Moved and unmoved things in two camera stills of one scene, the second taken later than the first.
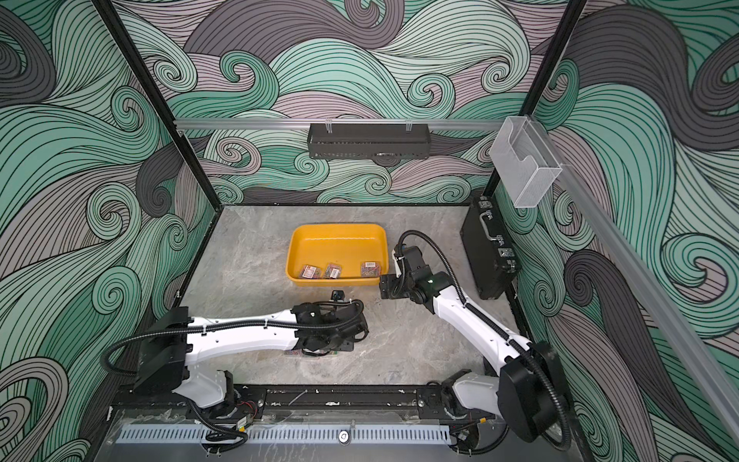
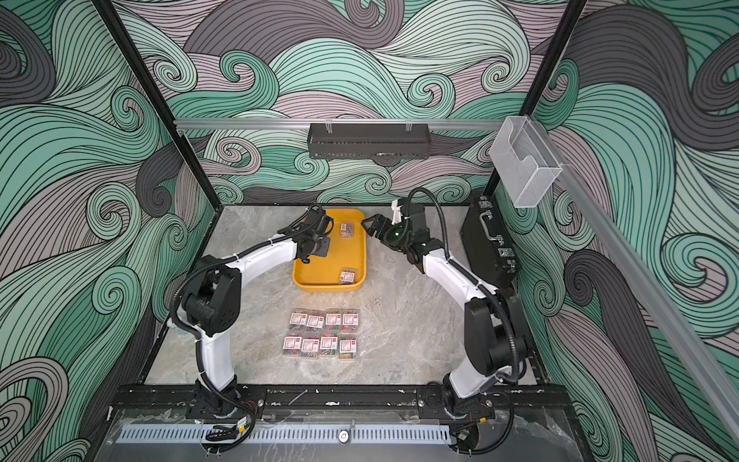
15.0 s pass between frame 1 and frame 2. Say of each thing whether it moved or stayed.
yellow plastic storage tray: moved
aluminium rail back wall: stayed
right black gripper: moved
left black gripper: moved
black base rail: stayed
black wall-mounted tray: stayed
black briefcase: stayed
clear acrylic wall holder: stayed
